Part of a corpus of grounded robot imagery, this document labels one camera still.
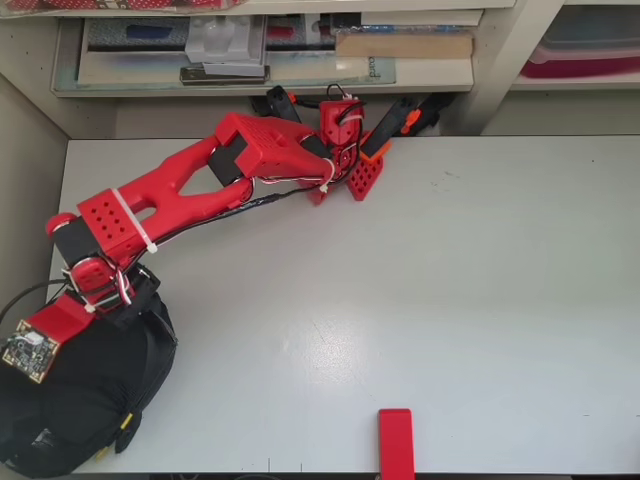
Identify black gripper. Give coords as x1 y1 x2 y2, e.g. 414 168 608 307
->
94 263 162 329

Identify black round sunglasses yellow-taped temples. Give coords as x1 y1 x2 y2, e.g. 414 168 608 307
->
92 292 179 462

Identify red perforated arm base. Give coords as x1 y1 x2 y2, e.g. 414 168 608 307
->
304 99 389 207

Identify white zip tie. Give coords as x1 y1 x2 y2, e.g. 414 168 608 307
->
82 299 126 315
110 187 159 255

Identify black orange table clamp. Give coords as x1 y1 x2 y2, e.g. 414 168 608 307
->
249 84 321 126
359 94 454 161

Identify white molded plastic tray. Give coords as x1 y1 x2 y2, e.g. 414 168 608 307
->
185 14 267 79

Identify black package with blue item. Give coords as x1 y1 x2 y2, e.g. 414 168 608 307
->
85 17 192 54

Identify red polka dot fabric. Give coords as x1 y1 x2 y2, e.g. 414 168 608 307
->
0 0 251 16

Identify red and black package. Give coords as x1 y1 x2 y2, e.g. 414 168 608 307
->
264 14 337 51

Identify red rectangular block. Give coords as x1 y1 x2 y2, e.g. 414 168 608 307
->
378 408 417 480

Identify wooden plank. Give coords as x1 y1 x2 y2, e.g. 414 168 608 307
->
335 32 475 60

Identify white shelf unit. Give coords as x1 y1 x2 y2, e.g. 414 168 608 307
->
0 0 640 139

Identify pink plastic storage container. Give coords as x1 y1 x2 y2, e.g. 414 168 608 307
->
518 17 640 80

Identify wrist camera board red mount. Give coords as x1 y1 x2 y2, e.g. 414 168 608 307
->
0 294 94 387

